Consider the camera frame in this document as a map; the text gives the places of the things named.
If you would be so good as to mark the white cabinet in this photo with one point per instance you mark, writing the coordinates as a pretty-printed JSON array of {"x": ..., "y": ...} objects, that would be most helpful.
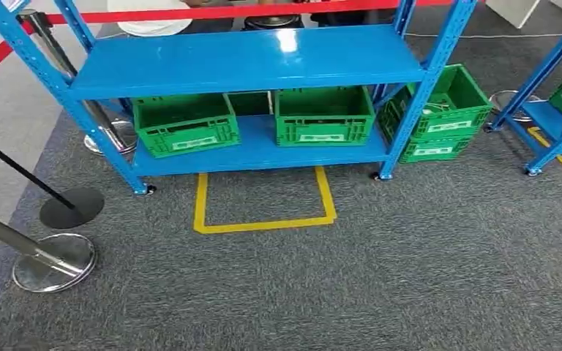
[{"x": 513, "y": 10}]

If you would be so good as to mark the person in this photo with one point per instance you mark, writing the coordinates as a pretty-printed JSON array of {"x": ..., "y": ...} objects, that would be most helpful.
[{"x": 150, "y": 29}]

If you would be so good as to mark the blue metal shelf rack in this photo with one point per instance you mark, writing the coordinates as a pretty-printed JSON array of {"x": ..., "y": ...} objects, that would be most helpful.
[
  {"x": 247, "y": 58},
  {"x": 547, "y": 121}
]

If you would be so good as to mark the white plastic parts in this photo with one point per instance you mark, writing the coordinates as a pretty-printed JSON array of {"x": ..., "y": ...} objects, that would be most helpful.
[{"x": 437, "y": 105}]

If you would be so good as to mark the black round stool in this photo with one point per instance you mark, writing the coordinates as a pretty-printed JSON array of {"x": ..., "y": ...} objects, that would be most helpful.
[{"x": 271, "y": 22}]

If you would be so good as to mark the yellow floor tape marking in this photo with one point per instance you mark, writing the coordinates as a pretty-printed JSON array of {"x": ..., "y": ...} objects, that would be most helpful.
[{"x": 261, "y": 225}]

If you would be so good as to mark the black stanchion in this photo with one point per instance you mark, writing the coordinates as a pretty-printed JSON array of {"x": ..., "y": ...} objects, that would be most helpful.
[{"x": 72, "y": 208}]

